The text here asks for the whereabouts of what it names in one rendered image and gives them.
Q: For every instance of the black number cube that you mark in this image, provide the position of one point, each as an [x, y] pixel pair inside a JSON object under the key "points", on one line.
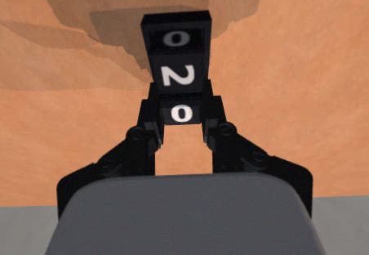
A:
{"points": [[177, 61], [181, 108]]}

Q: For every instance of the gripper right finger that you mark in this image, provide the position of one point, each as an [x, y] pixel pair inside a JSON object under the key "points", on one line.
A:
{"points": [[232, 152]]}

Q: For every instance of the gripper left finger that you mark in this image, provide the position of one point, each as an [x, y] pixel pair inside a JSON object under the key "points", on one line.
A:
{"points": [[134, 156]]}

